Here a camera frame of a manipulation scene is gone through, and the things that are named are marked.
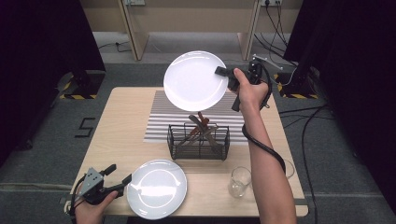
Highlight black stand base striped tape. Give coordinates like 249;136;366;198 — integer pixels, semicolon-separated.
58;69;106;101
273;66;320;100

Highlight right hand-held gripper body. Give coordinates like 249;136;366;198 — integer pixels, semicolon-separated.
247;54;284;85

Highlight clear drinking glass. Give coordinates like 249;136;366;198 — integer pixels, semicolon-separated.
227;166;253;199
282;159;295;180

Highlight silver utensil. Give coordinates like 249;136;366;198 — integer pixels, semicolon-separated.
188;114;219;147

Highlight striped placemat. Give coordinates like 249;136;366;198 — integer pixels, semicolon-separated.
143;90;250;146

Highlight black wire basket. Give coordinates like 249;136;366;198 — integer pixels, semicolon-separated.
166;122;231;162

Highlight thin black floor cable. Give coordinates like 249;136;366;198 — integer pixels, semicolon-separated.
278;105;328;115

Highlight person's right hand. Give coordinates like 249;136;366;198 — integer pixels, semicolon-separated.
229;67;270;116

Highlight white plate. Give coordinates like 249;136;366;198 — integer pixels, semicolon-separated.
126;159;189;221
163;50;230;113

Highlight black cable bundle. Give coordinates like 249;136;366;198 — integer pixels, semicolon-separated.
253;2;301;68

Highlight left hand-held gripper cable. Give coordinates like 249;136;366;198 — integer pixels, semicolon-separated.
68;175;88;224

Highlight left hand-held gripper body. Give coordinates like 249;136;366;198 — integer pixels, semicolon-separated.
76;167;119;206

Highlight black curtain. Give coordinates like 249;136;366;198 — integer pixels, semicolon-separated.
0;0;107;169
282;0;396;216

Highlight person's left hand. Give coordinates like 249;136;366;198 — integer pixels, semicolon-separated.
74;189;120;224

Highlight thick black floor cable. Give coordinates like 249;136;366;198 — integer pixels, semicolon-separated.
301;105;330;224

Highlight black floor cable with plug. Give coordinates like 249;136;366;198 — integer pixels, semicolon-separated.
97;40;133;53

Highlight beige background desk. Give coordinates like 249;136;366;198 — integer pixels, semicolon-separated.
78;0;304;62

